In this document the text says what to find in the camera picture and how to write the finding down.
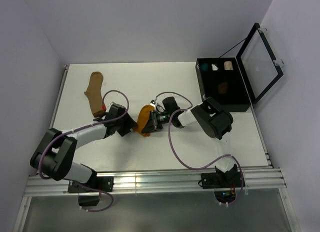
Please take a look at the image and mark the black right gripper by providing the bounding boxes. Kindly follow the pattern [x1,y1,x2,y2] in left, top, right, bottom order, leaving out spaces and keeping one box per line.
[142,109,173,133]

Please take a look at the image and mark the mustard yellow striped-cuff sock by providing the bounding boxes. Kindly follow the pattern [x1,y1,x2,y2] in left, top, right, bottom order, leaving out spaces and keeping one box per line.
[132,105,155,137]

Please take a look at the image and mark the dark brown striped-cuff sock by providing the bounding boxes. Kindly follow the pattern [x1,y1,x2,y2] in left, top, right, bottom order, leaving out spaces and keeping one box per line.
[217,82,228,94]

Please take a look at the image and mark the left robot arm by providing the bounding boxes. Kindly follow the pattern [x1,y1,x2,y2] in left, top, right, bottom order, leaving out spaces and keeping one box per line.
[30,103,136,191]

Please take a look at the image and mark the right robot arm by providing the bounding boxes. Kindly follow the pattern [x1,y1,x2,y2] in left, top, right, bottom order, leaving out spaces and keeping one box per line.
[141,96,238,187]

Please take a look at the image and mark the tan ribbed sock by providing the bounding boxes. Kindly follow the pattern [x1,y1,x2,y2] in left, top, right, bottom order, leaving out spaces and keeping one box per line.
[84,71,106,118]

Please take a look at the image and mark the teal rolled sock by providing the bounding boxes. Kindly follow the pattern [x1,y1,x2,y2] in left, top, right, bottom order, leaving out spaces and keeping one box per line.
[200,63,209,71]

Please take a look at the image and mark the black storage box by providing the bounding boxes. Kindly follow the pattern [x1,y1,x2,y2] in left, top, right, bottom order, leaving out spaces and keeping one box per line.
[195,58,251,112]

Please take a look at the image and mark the white rolled sock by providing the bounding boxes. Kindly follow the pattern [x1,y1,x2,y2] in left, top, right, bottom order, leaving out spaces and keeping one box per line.
[211,64,218,71]

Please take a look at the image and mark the beige rolled sock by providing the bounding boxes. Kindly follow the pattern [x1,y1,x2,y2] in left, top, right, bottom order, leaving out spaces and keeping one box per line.
[224,61,234,71]

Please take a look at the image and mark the glass box lid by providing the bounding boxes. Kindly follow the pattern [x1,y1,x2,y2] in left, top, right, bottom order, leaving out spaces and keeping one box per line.
[236,23,284,104]

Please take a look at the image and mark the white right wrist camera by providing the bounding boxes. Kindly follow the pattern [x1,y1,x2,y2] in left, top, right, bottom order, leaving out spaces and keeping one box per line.
[149,98,165,113]

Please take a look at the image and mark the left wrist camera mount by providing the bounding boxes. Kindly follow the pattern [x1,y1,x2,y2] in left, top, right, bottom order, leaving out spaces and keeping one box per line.
[102,102,115,113]

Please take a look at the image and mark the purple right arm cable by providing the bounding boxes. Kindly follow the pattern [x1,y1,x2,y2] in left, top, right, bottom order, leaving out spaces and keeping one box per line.
[153,91,247,207]

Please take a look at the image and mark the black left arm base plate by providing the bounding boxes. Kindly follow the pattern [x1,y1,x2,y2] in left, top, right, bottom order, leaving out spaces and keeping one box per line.
[67,176,114,193]

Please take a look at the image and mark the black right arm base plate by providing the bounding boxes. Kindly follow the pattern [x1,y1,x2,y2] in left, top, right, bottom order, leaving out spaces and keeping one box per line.
[198,172,246,189]

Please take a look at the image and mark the aluminium table edge rail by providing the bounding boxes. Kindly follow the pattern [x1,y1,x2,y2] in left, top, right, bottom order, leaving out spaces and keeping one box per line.
[37,65,70,180]

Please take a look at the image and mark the aluminium front frame rails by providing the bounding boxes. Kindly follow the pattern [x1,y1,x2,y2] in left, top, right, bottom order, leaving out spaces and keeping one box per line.
[23,167,287,197]

